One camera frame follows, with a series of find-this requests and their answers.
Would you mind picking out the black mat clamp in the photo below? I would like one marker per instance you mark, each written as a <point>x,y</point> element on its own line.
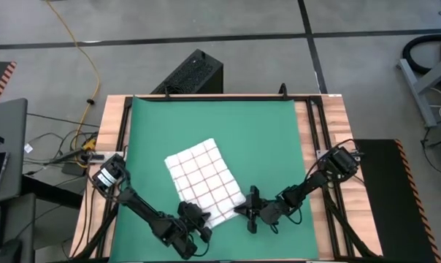
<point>283,91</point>
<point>167,94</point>

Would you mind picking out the black perforated computer tower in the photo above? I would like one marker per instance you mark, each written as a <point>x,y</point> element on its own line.
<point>196,71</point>

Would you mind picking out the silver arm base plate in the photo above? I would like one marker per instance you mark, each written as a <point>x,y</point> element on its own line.
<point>114,154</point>
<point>320,154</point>

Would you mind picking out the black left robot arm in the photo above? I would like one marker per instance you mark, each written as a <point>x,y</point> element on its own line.
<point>140,208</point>

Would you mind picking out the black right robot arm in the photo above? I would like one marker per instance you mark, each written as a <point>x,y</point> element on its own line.
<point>308,184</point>

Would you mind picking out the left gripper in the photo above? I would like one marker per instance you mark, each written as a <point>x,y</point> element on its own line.
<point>180,235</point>

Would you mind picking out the black metal rig frame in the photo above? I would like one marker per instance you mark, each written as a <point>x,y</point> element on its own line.
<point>315,99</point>

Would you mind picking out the white paper tag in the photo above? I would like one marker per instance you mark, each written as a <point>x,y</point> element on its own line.
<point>29,148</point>

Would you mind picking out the black computer mouse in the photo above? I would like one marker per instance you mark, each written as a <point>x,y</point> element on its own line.
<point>9,252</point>

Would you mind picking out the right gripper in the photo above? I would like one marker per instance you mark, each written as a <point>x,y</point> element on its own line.
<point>273,212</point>

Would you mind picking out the dark grey desk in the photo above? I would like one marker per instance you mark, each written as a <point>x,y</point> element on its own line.
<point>19,219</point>

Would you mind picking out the dark power brick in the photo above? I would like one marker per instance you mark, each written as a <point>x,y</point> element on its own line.
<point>73,170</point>

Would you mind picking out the grey side table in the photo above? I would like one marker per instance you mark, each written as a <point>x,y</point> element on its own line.
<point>12,120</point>

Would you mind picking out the green table mat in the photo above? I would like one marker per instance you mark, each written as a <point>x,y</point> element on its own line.
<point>242,128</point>

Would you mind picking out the white red-checked towel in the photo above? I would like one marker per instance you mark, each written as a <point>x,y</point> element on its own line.
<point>202,175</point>

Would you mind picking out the grey metal stand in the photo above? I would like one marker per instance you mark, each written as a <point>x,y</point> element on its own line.
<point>417,93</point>

